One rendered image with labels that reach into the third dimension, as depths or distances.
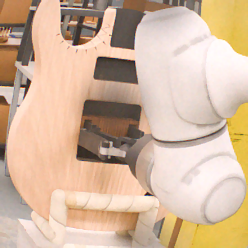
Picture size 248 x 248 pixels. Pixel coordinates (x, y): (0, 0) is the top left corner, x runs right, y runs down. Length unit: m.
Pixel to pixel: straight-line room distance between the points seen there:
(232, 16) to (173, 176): 1.34
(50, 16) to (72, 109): 0.18
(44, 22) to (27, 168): 0.25
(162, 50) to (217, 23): 1.44
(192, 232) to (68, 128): 1.16
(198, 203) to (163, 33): 0.21
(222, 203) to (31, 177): 0.45
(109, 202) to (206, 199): 0.40
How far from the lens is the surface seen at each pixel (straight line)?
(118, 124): 1.28
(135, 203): 1.29
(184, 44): 0.88
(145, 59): 0.90
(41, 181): 1.26
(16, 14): 5.94
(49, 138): 1.25
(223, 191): 0.90
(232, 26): 2.22
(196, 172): 0.92
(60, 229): 1.26
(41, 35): 1.21
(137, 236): 1.33
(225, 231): 2.39
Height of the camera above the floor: 1.56
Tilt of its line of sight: 11 degrees down
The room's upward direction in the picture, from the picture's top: 10 degrees clockwise
